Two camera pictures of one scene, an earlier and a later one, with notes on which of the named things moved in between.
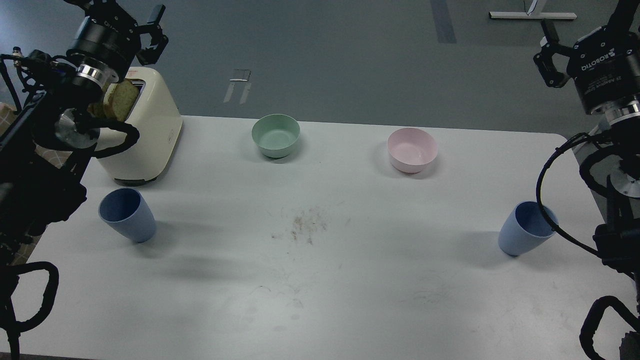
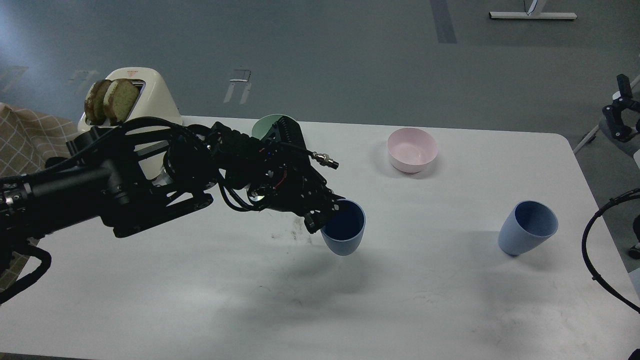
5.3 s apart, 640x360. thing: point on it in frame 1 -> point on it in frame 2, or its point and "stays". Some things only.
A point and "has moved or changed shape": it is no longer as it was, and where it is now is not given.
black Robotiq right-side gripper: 605,65 -> 622,99
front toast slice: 120,99 stays
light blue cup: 525,228 stays
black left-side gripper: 109,36 -> 273,172
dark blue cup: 126,210 has moved or changed shape
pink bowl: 411,149 stays
